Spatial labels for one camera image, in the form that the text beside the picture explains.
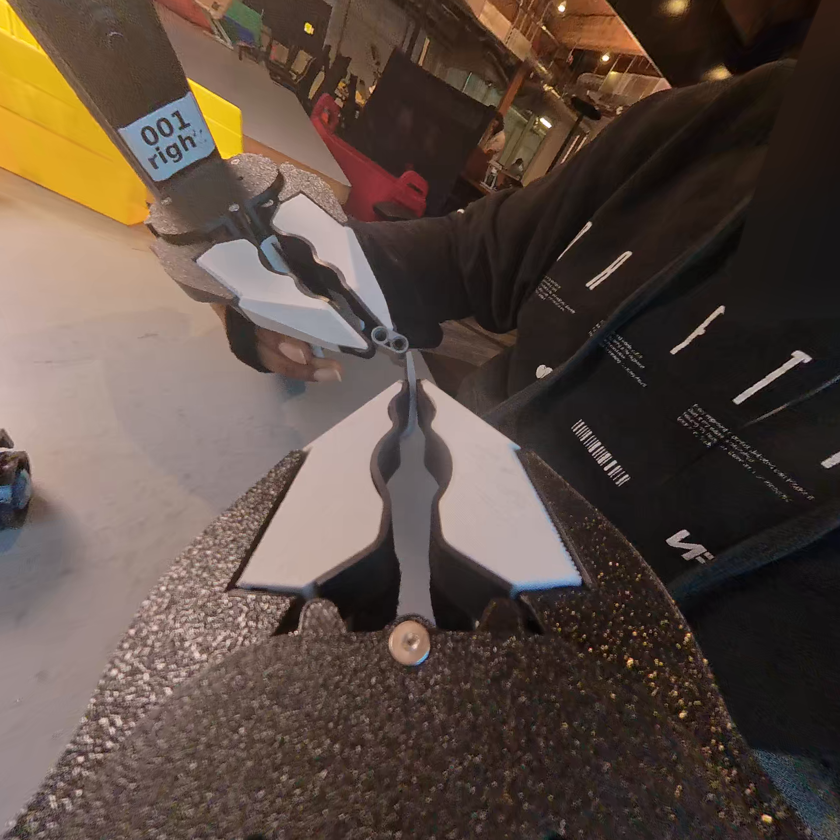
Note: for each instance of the grey black wheel assembly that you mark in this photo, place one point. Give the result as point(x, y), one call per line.
point(13, 479)

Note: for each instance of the person's right hand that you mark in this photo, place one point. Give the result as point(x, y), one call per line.
point(295, 361)

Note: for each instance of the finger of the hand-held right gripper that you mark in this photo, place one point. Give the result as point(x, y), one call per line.
point(341, 249)
point(275, 302)

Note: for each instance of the yellow plastic bin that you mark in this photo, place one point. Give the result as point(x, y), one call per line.
point(52, 144)

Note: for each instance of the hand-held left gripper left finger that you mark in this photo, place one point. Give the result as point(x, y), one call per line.
point(321, 512)

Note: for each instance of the grey desk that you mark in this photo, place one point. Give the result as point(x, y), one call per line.
point(98, 361)

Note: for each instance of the red crate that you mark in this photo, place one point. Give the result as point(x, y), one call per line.
point(374, 177)

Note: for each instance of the grey brick connector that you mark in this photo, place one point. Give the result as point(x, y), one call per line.
point(389, 340)

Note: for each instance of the black partition panel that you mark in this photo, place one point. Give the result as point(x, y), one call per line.
point(420, 118)

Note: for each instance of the person's right forearm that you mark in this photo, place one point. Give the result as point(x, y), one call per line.
point(459, 262)

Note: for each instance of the person's black printed sweatshirt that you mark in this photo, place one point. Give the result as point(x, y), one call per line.
point(689, 328)

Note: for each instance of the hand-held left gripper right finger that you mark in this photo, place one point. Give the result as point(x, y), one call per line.
point(505, 512)

